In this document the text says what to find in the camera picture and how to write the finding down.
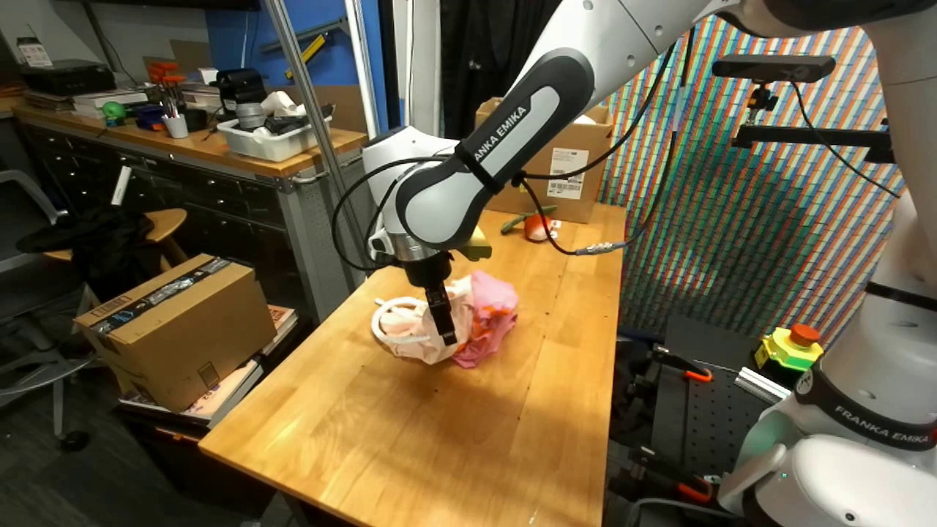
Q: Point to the wooden top grey workbench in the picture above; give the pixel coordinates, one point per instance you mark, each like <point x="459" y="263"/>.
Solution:
<point x="214" y="184"/>

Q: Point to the black hanging jacket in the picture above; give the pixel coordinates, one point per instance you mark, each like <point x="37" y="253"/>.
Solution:
<point x="486" y="48"/>

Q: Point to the cardboard box with black tape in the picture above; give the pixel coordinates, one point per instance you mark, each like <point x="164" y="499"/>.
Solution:
<point x="172" y="330"/>

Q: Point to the yellow emergency stop button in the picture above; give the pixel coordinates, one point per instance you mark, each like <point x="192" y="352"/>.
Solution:
<point x="788" y="347"/>

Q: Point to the white cup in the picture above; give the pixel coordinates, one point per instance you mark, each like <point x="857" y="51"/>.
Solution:
<point x="176" y="123"/>

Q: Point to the black stereo camera bar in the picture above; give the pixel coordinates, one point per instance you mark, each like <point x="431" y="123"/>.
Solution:
<point x="770" y="64"/>

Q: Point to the black vertical pole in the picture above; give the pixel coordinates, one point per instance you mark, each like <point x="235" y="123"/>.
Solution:
<point x="394" y="60"/>

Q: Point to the black office chair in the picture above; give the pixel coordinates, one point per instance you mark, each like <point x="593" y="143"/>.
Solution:
<point x="104" y="243"/>

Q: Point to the pink shirt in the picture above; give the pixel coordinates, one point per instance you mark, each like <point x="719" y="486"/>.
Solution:
<point x="494" y="311"/>

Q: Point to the cardboard box with white label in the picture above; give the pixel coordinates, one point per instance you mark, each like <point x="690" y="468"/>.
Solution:
<point x="576" y="175"/>

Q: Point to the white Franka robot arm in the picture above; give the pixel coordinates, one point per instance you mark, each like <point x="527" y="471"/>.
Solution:
<point x="545" y="105"/>

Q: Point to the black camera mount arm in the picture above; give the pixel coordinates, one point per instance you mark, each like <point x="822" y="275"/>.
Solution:
<point x="822" y="134"/>

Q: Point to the silver metal tripod pole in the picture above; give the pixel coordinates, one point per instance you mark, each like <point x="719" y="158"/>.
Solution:
<point x="312" y="117"/>

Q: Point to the black printer case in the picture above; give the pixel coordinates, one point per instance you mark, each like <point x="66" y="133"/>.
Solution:
<point x="63" y="76"/>

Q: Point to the white plastic bin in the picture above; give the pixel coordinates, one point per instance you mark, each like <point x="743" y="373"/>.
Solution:
<point x="267" y="134"/>

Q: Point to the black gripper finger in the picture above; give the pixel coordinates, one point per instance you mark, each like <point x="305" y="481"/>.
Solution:
<point x="435" y="311"/>
<point x="448" y="313"/>

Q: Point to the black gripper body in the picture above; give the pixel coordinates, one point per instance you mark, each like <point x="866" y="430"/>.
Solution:
<point x="429" y="268"/>

